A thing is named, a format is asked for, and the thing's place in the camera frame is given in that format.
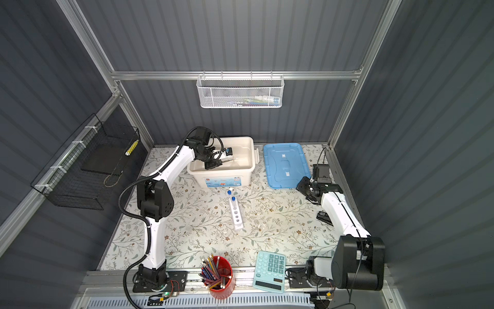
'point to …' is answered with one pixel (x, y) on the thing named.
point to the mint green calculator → (269, 273)
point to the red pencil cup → (219, 277)
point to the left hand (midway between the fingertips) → (217, 159)
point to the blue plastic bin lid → (286, 165)
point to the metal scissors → (227, 160)
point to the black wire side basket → (87, 170)
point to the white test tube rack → (236, 214)
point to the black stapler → (325, 217)
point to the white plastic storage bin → (237, 172)
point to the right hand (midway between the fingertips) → (303, 187)
